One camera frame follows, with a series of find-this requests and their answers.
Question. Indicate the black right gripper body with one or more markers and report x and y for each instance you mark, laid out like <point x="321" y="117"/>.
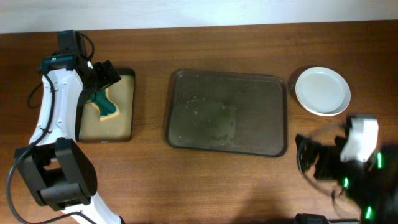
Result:
<point x="329" y="162"/>

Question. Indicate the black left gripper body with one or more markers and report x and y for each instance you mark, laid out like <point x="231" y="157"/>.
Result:
<point x="102" y="77"/>

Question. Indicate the green and yellow sponge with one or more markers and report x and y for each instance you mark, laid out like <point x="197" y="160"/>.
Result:
<point x="107" y="109"/>

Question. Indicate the light grey plate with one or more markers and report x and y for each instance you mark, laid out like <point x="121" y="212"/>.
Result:
<point x="322" y="91"/>

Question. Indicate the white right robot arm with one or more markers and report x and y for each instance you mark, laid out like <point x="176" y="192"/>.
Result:
<point x="372" y="185"/>

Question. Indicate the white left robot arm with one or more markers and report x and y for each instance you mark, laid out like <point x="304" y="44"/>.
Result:
<point x="53" y="167"/>

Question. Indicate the black tray with soapy water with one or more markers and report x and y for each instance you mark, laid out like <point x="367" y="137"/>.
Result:
<point x="118" y="129"/>

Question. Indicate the dark brown serving tray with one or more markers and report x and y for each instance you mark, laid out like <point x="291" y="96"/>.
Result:
<point x="237" y="113"/>

